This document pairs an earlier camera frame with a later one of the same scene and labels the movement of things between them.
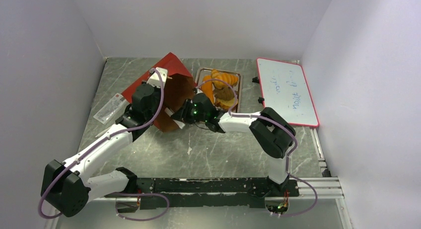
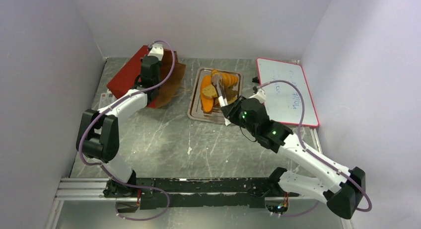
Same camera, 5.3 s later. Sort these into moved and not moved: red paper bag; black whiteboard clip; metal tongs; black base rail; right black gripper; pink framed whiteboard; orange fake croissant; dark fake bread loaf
Moved: right black gripper; red paper bag; metal tongs
Not moved: pink framed whiteboard; black whiteboard clip; dark fake bread loaf; black base rail; orange fake croissant
